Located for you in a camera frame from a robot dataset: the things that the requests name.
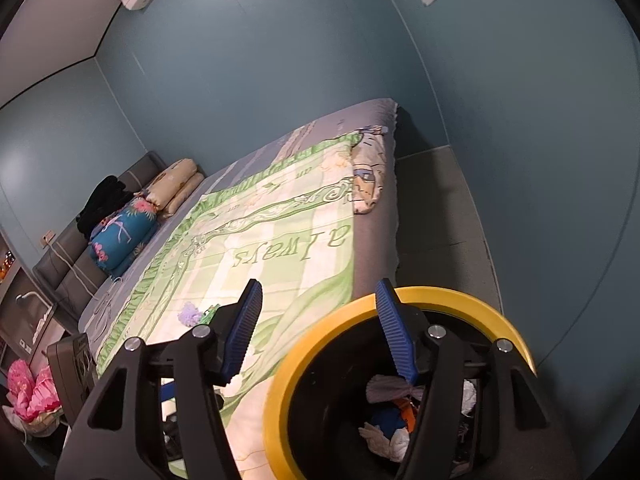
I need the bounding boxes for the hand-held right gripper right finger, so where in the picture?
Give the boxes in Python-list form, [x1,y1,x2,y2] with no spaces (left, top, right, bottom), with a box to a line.
[375,278,583,480]

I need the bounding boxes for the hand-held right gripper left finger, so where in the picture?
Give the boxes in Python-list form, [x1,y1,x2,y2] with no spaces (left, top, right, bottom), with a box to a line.
[54,277,264,480]

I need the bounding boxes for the large purple foam net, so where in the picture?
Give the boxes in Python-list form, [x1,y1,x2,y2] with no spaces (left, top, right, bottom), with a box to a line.
[365,374,426,406]

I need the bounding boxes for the black bin with yellow rim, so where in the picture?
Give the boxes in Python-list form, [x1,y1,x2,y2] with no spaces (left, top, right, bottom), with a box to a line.
[262,286,538,480]

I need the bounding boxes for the blue glove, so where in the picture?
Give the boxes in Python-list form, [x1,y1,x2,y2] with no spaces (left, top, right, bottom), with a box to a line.
[370,402,408,433]

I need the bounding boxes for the pink padded quilt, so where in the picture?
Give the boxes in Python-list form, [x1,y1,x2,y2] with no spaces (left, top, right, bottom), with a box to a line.
[7,359,65,423]

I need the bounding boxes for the small purple foam net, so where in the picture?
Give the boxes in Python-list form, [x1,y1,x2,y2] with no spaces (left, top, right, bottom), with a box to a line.
[177,301,205,328]

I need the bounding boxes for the beige basket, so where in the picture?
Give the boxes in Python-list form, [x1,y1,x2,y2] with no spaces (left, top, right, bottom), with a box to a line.
[2,405,63,436]

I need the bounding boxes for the grey shelf unit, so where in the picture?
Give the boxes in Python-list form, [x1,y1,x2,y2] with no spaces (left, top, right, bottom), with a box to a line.
[0,240,71,361]

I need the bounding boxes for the white desk lamp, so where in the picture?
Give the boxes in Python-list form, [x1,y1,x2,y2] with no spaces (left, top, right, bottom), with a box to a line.
[15,290,53,331]

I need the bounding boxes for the green floral blanket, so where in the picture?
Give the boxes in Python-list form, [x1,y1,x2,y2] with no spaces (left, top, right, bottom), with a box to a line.
[95,132,366,480]

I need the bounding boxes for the cartoon print quilt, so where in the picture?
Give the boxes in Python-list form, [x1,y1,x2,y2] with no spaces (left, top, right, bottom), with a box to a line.
[350,125,398,216]

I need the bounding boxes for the blue floral folded quilt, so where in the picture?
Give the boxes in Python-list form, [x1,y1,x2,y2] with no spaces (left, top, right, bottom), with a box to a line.
[89,197,160,277]

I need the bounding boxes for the beige stacked pillows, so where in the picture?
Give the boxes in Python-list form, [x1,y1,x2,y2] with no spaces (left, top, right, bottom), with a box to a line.
[147,158,206,218]

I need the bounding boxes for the black clothes pile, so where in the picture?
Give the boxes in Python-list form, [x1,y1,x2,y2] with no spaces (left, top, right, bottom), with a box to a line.
[76,175,136,235]

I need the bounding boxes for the grey upholstered bed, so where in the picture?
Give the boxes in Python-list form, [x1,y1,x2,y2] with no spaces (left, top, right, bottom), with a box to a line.
[32,99,416,351]

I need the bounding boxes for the blue grey bed sheet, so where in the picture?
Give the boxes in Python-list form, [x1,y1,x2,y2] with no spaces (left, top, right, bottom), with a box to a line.
[80,99,401,341]

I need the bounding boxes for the white cable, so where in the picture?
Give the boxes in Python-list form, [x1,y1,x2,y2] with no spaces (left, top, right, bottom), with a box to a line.
[47,245,126,286]

